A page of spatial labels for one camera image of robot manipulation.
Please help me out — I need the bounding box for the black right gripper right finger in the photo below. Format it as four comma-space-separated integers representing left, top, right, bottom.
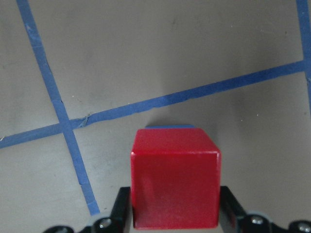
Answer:
219, 186, 311, 233

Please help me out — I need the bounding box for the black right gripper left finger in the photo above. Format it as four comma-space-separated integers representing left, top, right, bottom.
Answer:
43, 186, 133, 233

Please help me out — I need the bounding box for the red wooden block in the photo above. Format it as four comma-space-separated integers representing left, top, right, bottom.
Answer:
131, 128, 221, 230

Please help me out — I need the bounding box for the blue wooden block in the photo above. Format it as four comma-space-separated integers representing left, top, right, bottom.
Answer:
145, 124, 195, 129

